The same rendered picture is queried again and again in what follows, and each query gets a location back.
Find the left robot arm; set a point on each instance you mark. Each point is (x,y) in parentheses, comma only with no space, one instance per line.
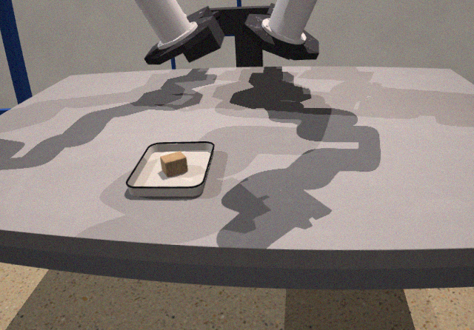
(289,19)

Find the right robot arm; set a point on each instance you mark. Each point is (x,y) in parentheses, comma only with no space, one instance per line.
(167,20)

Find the brown wooden block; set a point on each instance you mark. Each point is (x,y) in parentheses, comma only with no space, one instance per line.
(174,163)

